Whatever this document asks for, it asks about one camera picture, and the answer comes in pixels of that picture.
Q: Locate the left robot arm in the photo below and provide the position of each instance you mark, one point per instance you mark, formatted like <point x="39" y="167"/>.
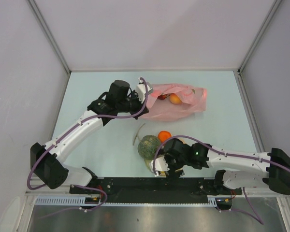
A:
<point x="119" y="102"/>

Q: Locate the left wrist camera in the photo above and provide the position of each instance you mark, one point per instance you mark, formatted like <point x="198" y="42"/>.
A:
<point x="143" y="88"/>

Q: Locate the beige ceramic plate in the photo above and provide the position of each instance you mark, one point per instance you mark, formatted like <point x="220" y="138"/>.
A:
<point x="151" y="165"/>

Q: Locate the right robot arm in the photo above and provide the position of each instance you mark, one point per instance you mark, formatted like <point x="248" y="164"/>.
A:
<point x="243" y="170"/>

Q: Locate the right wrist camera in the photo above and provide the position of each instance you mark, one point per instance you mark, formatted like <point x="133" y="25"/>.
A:
<point x="162" y="166"/>

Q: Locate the white cable duct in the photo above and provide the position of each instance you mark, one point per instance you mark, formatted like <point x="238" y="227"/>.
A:
<point x="210" y="201"/>

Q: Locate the fake peach with leaf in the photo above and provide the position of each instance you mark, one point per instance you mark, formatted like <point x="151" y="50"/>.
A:
<point x="174" y="99"/>

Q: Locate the orange fake orange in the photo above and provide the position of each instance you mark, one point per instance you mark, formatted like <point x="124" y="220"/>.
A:
<point x="164" y="135"/>

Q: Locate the aluminium frame rail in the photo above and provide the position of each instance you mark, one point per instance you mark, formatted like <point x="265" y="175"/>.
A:
<point x="251" y="192"/>

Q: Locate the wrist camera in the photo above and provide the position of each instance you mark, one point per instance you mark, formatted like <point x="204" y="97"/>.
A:
<point x="162" y="166"/>
<point x="143" y="88"/>

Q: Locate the green fake melon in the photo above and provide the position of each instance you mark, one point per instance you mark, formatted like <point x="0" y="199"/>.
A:
<point x="147" y="146"/>

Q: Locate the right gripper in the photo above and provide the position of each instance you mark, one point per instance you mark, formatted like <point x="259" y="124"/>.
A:
<point x="171" y="174"/>

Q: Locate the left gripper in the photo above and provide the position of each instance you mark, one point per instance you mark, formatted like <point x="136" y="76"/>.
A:
<point x="140" y="106"/>

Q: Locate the dark red fake apple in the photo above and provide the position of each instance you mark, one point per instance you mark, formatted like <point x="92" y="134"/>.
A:
<point x="162" y="97"/>

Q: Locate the pink plastic bag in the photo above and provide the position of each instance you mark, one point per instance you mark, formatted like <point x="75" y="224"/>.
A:
<point x="170" y="102"/>

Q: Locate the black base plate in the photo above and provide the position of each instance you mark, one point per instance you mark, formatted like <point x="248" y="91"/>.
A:
<point x="158" y="190"/>

